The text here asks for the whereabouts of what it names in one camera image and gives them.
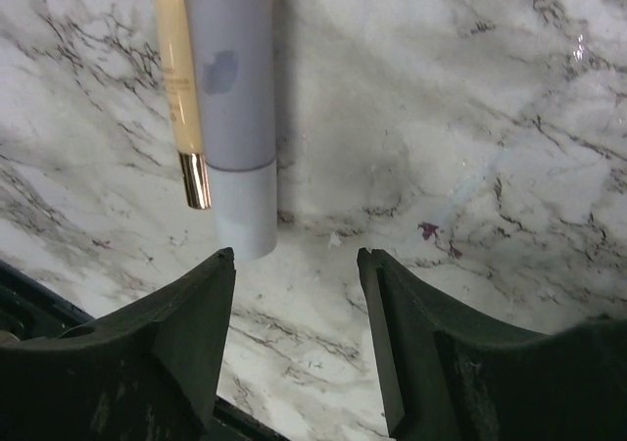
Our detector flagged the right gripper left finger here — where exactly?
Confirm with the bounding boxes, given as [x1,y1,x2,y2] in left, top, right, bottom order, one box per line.
[1,248,235,440]

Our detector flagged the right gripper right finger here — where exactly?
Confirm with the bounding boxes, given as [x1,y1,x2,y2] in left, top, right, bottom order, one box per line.
[357,249,626,440]

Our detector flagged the beige concealer tube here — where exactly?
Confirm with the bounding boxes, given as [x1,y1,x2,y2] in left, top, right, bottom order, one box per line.
[154,0,211,210]

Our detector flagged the lavender small bottle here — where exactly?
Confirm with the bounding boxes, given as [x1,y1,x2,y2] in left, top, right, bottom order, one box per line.
[184,0,277,260]

